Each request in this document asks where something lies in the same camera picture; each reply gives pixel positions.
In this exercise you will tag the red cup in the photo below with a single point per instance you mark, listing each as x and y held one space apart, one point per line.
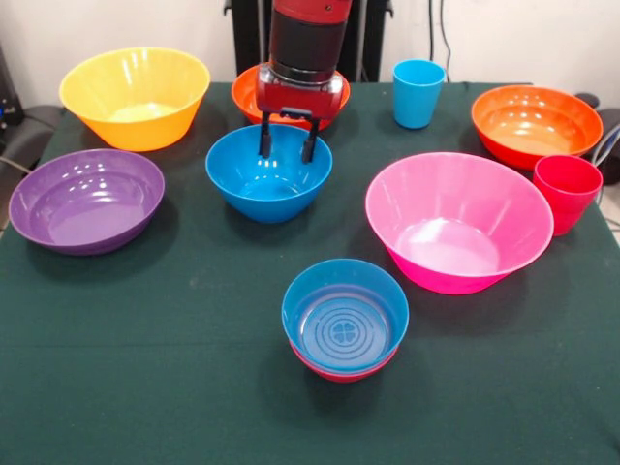
564 198

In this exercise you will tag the blue cup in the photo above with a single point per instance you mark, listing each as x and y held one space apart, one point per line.
416 97

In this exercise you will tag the small red bowl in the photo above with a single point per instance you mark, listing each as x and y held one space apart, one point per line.
344 378

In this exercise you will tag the dark green table cloth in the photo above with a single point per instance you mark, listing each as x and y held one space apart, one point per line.
145 387

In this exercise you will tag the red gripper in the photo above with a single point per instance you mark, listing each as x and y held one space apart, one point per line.
300 99

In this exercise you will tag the large pink bowl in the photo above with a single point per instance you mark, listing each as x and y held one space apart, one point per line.
460 242

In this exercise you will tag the large yellow bowl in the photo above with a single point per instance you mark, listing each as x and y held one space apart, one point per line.
145 128

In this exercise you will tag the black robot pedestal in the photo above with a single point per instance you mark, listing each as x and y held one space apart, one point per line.
368 34

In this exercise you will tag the purple bowl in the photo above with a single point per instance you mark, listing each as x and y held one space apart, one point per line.
82 213

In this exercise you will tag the orange bowl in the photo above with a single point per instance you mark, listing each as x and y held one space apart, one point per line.
533 128
244 104

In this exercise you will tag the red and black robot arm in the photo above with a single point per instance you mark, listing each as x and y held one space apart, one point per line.
307 39

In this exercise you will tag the small flat-bottomed blue bowl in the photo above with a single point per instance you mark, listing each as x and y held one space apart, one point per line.
344 329

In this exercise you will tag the deep blue bowl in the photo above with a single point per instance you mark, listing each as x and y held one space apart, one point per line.
266 194

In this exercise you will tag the black device box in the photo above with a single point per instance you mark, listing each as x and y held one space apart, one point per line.
9 102

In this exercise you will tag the dark grey object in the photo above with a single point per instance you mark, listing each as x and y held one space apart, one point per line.
608 121

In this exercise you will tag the grey padded seat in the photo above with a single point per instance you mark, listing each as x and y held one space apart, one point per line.
34 128

